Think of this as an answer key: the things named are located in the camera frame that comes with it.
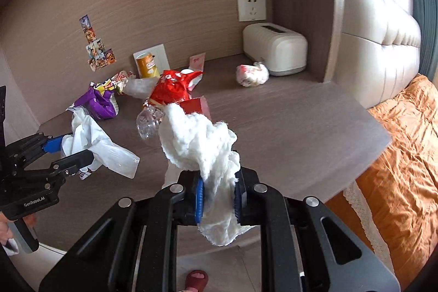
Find white tissue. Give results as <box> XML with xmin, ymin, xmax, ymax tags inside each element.
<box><xmin>61</xmin><ymin>107</ymin><xmax>140</xmax><ymax>180</ymax></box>
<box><xmin>158</xmin><ymin>103</ymin><xmax>251</xmax><ymax>246</ymax></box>

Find person's left hand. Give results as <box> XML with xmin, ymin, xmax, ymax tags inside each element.
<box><xmin>0</xmin><ymin>212</ymin><xmax>36</xmax><ymax>256</ymax></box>

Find purple snack bag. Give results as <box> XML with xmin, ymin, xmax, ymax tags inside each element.
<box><xmin>70</xmin><ymin>85</ymin><xmax>119</xmax><ymax>120</ymax></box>

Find clear bottle orange label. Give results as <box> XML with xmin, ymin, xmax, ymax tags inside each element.
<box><xmin>135</xmin><ymin>96</ymin><xmax>210</xmax><ymax>142</ymax></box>

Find red left slipper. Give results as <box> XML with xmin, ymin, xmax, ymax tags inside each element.
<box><xmin>183</xmin><ymin>270</ymin><xmax>209</xmax><ymax>292</ymax></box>

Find colourful crumpled candy wrapper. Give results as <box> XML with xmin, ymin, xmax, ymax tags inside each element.
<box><xmin>92</xmin><ymin>70</ymin><xmax>136</xmax><ymax>95</ymax></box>

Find red snack bag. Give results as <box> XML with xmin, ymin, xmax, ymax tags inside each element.
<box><xmin>143</xmin><ymin>70</ymin><xmax>203</xmax><ymax>108</ymax></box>

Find crumpled white red wrapper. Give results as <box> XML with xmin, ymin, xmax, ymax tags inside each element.
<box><xmin>236</xmin><ymin>62</ymin><xmax>269</xmax><ymax>87</ymax></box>

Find orange tin can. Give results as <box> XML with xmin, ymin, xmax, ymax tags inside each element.
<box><xmin>134</xmin><ymin>52</ymin><xmax>160</xmax><ymax>78</ymax></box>

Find pink white small packet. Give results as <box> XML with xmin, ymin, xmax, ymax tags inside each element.
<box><xmin>189</xmin><ymin>53</ymin><xmax>206</xmax><ymax>72</ymax></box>

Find white toaster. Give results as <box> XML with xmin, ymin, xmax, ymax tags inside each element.
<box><xmin>243</xmin><ymin>23</ymin><xmax>308</xmax><ymax>76</ymax></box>

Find orange bed cover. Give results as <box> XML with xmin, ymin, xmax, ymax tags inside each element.
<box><xmin>326</xmin><ymin>75</ymin><xmax>437</xmax><ymax>289</ymax></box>

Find wooden shelf unit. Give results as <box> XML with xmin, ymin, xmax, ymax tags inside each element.
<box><xmin>0</xmin><ymin>0</ymin><xmax>347</xmax><ymax>128</ymax></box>

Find white padded headboard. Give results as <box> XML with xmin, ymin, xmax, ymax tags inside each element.
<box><xmin>333</xmin><ymin>0</ymin><xmax>421</xmax><ymax>109</ymax></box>

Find teal curtain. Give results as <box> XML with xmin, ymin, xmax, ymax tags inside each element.
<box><xmin>413</xmin><ymin>0</ymin><xmax>437</xmax><ymax>82</ymax></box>

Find anime stickers on wall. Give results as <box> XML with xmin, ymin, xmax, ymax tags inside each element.
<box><xmin>79</xmin><ymin>15</ymin><xmax>117</xmax><ymax>72</ymax></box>

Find lower white wall socket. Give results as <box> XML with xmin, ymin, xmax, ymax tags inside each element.
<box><xmin>137</xmin><ymin>44</ymin><xmax>170</xmax><ymax>77</ymax></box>

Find white wall socket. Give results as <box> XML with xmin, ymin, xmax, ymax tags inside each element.
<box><xmin>237</xmin><ymin>0</ymin><xmax>267</xmax><ymax>22</ymax></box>
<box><xmin>137</xmin><ymin>44</ymin><xmax>170</xmax><ymax>77</ymax></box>

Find upper white wall socket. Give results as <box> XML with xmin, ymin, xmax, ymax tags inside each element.
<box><xmin>237</xmin><ymin>0</ymin><xmax>267</xmax><ymax>22</ymax></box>

